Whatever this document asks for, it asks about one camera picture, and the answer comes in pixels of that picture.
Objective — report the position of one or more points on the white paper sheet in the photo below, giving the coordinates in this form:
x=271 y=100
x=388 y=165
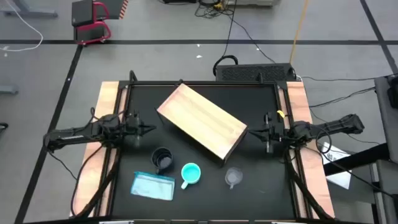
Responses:
x=337 y=180

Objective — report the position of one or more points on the wooden board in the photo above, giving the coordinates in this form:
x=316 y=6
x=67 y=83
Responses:
x=202 y=119

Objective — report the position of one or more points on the grey side desk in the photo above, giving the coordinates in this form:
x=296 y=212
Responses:
x=387 y=186

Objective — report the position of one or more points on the grey metal floor leg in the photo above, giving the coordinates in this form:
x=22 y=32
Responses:
x=28 y=13

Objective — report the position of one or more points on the clear glass cup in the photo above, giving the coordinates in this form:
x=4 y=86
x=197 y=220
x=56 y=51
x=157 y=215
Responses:
x=234 y=177

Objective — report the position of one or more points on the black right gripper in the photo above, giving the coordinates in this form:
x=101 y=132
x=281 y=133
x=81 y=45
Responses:
x=275 y=132

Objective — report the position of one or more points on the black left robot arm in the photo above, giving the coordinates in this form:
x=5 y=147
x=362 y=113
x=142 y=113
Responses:
x=68 y=137

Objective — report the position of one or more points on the black table frame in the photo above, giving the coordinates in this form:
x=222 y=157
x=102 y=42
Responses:
x=248 y=83

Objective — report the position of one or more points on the red and black cart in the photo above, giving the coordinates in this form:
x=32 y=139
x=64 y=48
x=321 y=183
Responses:
x=82 y=12

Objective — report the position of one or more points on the dark blue mug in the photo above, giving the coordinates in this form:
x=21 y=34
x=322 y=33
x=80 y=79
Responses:
x=161 y=160

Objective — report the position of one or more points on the yellow tag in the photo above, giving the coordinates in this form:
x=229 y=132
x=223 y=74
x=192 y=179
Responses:
x=280 y=114

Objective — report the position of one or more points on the black mat with orange stripes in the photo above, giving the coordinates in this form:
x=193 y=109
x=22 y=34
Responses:
x=116 y=6

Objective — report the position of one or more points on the teal mug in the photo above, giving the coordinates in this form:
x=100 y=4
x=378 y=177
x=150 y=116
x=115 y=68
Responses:
x=190 y=172

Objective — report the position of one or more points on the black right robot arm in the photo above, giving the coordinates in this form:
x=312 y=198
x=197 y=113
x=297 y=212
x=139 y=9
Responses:
x=335 y=126

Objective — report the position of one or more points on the blue plastic pouch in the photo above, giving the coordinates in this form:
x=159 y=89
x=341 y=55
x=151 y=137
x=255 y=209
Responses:
x=152 y=186

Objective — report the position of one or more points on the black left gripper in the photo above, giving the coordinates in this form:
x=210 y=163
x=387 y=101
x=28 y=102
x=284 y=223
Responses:
x=133 y=127

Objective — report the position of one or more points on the black computer case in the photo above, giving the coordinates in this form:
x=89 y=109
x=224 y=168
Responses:
x=255 y=73

